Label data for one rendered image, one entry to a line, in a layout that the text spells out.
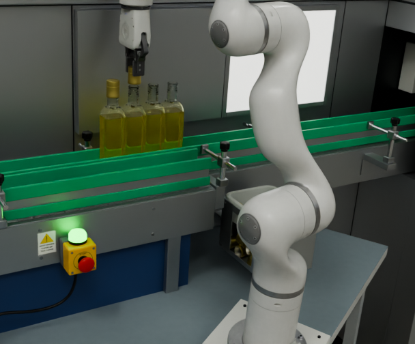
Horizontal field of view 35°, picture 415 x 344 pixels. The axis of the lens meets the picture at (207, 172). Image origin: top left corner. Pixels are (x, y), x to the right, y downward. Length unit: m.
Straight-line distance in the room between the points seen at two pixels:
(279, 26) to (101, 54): 0.65
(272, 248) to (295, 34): 0.43
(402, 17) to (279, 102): 1.15
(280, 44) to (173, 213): 0.61
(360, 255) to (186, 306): 0.65
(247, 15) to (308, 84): 0.99
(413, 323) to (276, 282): 1.22
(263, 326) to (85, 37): 0.88
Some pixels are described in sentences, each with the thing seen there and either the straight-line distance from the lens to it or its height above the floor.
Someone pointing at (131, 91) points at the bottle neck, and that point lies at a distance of 1.73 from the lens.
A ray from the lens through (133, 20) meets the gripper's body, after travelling 1.66.
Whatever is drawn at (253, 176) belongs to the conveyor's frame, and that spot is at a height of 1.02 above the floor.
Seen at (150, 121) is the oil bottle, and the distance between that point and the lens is 1.76.
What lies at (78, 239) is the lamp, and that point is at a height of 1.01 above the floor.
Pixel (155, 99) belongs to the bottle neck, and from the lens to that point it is 1.76.
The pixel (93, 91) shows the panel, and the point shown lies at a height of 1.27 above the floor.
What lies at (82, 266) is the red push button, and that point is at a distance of 1.57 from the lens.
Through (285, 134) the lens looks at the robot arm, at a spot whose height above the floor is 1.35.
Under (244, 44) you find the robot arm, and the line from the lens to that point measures 1.27.
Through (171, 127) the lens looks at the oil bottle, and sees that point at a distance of 1.80.
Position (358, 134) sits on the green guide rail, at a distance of 2.22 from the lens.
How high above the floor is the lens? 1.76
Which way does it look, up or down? 22 degrees down
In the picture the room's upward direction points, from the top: 4 degrees clockwise
